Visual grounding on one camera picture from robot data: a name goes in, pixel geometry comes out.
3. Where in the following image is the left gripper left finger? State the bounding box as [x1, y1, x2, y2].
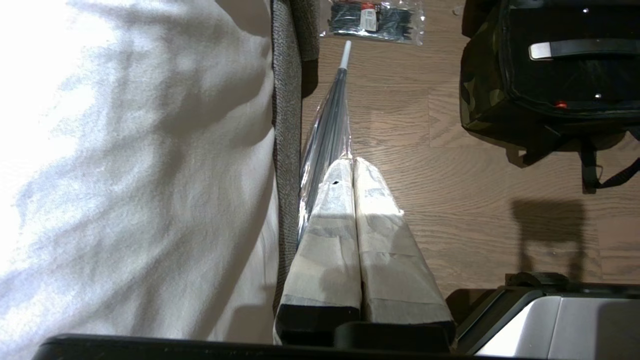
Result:
[273, 158, 363, 346]

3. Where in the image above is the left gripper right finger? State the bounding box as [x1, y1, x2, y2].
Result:
[353, 157, 456, 346]

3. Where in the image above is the camouflage bag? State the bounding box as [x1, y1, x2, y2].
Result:
[459, 0, 640, 195]

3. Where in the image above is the umbrella in clear sleeve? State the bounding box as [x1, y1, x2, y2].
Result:
[297, 40, 354, 246]

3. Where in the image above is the white bed sheet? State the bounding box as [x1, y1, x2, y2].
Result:
[0, 0, 280, 360]

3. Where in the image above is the grey fabric bed frame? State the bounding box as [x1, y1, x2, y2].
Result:
[270, 0, 321, 317]

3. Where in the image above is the bag of black cable ties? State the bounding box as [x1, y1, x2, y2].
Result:
[320, 0, 426, 47]

